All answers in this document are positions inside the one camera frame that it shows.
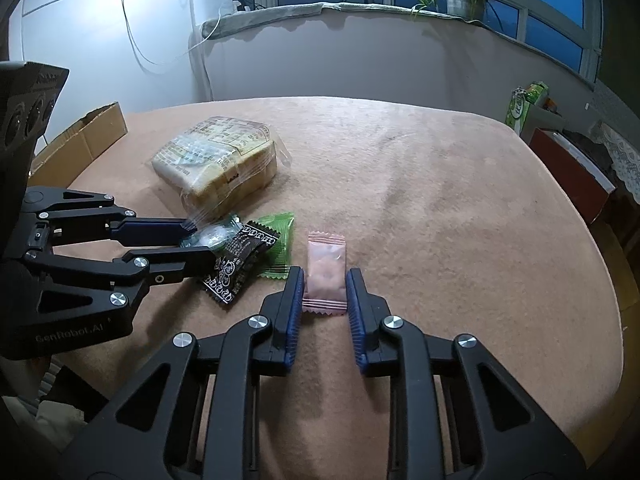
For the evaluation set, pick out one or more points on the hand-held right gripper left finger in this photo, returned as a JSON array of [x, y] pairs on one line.
[[295, 320]]

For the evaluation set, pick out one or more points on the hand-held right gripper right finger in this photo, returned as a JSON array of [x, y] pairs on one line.
[[354, 320]]

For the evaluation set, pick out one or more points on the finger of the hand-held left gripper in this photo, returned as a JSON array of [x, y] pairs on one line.
[[180, 262], [155, 231]]

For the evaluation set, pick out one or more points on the clear teal snack packet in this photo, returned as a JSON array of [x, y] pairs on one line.
[[215, 235]]

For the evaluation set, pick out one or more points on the black patterned snack packet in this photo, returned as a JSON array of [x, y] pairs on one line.
[[235, 265]]

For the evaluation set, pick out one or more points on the pink snack packet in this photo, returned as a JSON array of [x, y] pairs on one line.
[[325, 270]]

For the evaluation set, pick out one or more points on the brown cardboard box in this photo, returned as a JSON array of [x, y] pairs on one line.
[[85, 145]]

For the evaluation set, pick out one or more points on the green snack packet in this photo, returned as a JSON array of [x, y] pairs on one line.
[[277, 245]]

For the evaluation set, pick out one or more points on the white wardrobe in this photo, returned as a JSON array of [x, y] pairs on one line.
[[100, 50]]

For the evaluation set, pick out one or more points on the clear bag of sliced bread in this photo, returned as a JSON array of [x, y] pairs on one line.
[[215, 160]]

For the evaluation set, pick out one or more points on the white power strip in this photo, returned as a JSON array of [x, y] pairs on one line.
[[235, 7]]

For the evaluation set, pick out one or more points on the grey windowsill cover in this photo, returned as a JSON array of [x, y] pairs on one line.
[[280, 12]]

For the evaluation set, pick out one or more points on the red box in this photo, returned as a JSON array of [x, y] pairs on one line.
[[565, 170]]

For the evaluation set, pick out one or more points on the green carton box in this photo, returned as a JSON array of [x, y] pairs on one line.
[[520, 110]]

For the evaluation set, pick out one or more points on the white lace cloth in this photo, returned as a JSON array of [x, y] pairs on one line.
[[620, 155]]

